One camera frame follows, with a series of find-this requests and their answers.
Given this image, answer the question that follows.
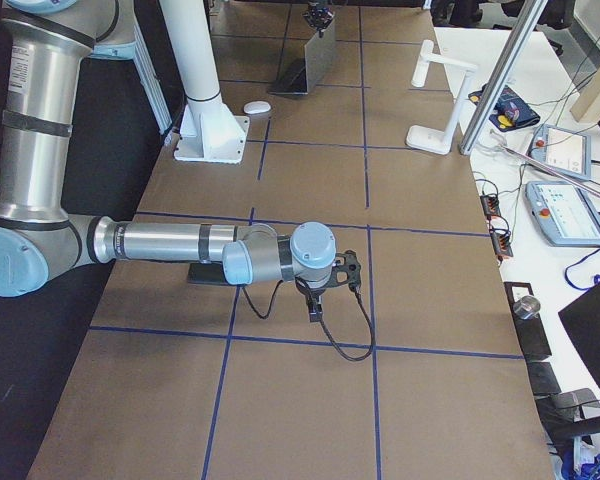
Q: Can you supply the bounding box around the white desk lamp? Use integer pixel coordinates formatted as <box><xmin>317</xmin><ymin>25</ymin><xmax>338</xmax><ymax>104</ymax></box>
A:
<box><xmin>405</xmin><ymin>40</ymin><xmax>479</xmax><ymax>154</ymax></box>

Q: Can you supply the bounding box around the near teach pendant tablet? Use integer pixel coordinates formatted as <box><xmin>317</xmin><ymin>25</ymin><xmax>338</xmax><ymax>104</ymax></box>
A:
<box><xmin>524</xmin><ymin>181</ymin><xmax>600</xmax><ymax>247</ymax></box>

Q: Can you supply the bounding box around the small metal cylinder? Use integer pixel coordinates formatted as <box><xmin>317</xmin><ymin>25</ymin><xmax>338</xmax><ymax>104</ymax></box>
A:
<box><xmin>512</xmin><ymin>295</ymin><xmax>541</xmax><ymax>321</ymax></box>

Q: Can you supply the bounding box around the grey laptop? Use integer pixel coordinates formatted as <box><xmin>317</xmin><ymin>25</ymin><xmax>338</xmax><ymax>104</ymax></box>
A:
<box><xmin>268</xmin><ymin>21</ymin><xmax>336</xmax><ymax>96</ymax></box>

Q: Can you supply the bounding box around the white pillar mount base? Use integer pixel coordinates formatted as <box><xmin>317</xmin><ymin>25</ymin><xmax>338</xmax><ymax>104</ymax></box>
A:
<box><xmin>160</xmin><ymin>0</ymin><xmax>250</xmax><ymax>164</ymax></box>

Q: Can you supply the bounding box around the aluminium frame post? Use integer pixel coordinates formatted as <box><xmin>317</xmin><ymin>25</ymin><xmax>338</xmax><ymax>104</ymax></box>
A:
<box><xmin>458</xmin><ymin>0</ymin><xmax>548</xmax><ymax>156</ymax></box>

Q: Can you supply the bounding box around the blue lanyard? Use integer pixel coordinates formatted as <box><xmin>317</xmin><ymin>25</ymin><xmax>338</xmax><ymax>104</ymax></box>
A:
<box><xmin>564</xmin><ymin>246</ymin><xmax>600</xmax><ymax>291</ymax></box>

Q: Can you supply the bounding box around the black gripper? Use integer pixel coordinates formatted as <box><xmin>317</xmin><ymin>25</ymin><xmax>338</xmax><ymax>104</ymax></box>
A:
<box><xmin>295</xmin><ymin>278</ymin><xmax>325</xmax><ymax>322</ymax></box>
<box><xmin>302</xmin><ymin>7</ymin><xmax>334</xmax><ymax>31</ymax></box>

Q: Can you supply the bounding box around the white computer mouse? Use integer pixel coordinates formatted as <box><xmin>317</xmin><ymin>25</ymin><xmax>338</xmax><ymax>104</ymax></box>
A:
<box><xmin>243</xmin><ymin>100</ymin><xmax>271</xmax><ymax>115</ymax></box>

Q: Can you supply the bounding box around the far teach pendant tablet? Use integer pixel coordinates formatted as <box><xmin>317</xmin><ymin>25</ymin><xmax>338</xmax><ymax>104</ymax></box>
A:
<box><xmin>528</xmin><ymin>125</ymin><xmax>592</xmax><ymax>180</ymax></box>

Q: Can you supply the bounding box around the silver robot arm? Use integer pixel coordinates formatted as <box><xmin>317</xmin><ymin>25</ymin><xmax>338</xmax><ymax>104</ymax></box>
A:
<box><xmin>0</xmin><ymin>4</ymin><xmax>161</xmax><ymax>325</ymax></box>

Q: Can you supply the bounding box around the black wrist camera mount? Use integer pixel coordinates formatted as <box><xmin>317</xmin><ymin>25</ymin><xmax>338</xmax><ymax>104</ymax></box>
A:
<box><xmin>323</xmin><ymin>250</ymin><xmax>362</xmax><ymax>293</ymax></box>

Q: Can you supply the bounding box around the dark blue space pouch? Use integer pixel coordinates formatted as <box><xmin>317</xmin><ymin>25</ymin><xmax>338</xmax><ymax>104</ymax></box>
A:
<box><xmin>489</xmin><ymin>85</ymin><xmax>540</xmax><ymax>132</ymax></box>

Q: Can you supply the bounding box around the teach pendant tablet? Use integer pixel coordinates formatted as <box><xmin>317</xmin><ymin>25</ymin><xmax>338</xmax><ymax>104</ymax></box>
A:
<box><xmin>528</xmin><ymin>125</ymin><xmax>592</xmax><ymax>180</ymax></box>
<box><xmin>524</xmin><ymin>181</ymin><xmax>600</xmax><ymax>247</ymax></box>

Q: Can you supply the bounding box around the black orange connector strip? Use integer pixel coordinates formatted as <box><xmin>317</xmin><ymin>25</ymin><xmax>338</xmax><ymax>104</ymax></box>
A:
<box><xmin>480</xmin><ymin>194</ymin><xmax>513</xmax><ymax>262</ymax></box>

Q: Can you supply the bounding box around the black camera cable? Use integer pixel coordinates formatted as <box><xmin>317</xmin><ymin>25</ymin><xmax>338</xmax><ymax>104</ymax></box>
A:
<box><xmin>241</xmin><ymin>279</ymin><xmax>377</xmax><ymax>362</ymax></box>

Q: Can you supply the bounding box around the black mouse pad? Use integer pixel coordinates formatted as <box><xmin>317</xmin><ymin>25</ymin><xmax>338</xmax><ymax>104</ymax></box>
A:
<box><xmin>187</xmin><ymin>262</ymin><xmax>229</xmax><ymax>286</ymax></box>

